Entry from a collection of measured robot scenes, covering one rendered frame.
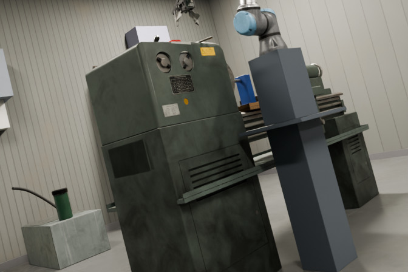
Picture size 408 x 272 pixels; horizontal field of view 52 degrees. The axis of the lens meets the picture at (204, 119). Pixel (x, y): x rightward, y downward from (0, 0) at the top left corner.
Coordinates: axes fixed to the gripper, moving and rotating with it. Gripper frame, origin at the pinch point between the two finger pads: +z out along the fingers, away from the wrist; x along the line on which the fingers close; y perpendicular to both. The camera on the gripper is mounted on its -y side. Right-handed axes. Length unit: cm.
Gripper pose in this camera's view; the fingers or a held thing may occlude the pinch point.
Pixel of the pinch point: (187, 27)
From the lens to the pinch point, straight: 244.1
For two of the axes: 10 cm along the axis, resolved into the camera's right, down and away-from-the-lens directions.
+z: 2.5, 9.7, -0.5
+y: 5.5, -1.9, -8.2
